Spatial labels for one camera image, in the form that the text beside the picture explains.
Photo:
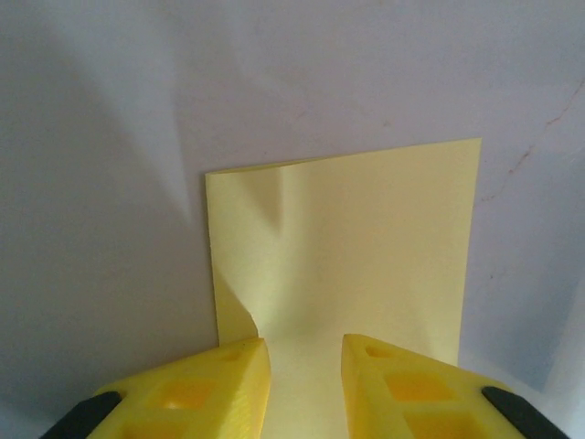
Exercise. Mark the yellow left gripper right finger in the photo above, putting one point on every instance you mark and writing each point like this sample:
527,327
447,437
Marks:
411,402

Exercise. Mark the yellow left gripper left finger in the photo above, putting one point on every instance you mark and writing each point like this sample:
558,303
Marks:
205,402

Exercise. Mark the yellow paper sheet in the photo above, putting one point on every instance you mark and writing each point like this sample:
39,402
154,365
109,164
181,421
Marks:
365,228

